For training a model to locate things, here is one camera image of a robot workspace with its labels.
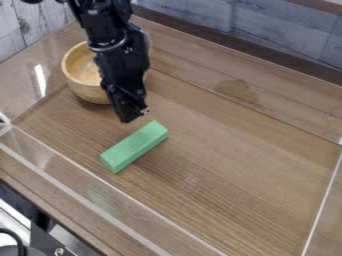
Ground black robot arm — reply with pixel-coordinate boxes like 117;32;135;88
55;0;149;123

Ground black metal bracket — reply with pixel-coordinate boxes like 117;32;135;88
29;223;77;256

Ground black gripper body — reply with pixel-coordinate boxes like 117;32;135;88
92;23;149;100

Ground green rectangular block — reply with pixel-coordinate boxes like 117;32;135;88
100;121;168;173

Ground black cable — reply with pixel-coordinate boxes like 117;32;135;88
0;228;29;256

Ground clear acrylic enclosure wall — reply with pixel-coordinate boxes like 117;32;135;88
0;21;342;256

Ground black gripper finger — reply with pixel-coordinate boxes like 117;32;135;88
116;89;148;123
100;79;120;114

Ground wooden bowl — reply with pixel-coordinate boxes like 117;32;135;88
61;42;111;104

